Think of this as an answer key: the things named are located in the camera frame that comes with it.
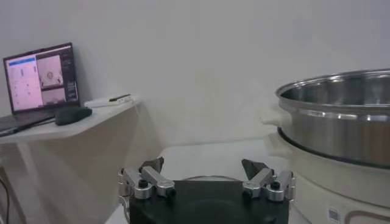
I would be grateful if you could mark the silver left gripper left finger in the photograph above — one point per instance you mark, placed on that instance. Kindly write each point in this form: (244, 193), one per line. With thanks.
(155, 179)

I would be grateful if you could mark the open black laptop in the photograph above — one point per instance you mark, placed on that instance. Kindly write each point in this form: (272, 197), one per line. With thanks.
(24, 82)

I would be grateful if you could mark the white rounded laptop desk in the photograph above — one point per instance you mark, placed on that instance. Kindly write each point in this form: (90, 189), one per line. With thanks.
(76, 128)

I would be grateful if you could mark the flat white box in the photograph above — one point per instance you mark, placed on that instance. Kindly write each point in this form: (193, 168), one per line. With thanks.
(97, 103)

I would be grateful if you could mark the stainless steel steamer basket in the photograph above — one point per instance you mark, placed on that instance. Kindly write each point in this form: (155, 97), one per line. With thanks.
(335, 137)

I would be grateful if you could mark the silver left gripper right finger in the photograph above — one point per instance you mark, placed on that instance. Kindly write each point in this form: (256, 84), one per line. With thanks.
(259, 181)

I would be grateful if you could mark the white electric cooker pot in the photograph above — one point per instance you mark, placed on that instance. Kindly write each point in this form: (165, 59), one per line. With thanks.
(320, 188)

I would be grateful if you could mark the small black white device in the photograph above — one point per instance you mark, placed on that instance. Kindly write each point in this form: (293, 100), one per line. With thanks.
(119, 97)

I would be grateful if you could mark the black computer mouse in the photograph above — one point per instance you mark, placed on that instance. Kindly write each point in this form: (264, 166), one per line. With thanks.
(71, 115)

